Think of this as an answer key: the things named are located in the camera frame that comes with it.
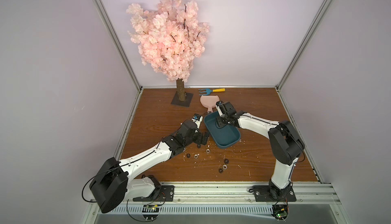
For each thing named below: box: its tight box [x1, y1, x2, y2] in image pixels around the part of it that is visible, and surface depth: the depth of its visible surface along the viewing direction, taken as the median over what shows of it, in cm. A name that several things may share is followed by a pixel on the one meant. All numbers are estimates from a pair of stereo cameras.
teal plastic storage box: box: [203, 110, 241, 150], surface depth 92 cm
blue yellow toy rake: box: [198, 88, 226, 96], surface depth 120 cm
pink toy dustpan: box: [199, 95, 220, 113], surface depth 116 cm
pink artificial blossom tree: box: [127, 0, 210, 108], surface depth 72 cm
